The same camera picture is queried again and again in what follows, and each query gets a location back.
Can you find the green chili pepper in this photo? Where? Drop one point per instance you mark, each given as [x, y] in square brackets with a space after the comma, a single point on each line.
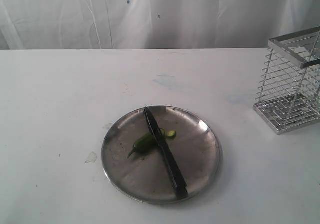
[143, 144]

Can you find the wire metal utensil rack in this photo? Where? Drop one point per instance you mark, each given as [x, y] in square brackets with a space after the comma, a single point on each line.
[288, 93]

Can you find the white backdrop curtain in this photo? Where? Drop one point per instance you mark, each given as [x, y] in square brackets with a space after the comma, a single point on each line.
[141, 24]

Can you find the black handled knife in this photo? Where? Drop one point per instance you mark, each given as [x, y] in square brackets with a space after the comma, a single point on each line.
[176, 176]

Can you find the round steel plate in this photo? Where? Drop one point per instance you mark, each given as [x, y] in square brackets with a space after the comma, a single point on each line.
[144, 176]

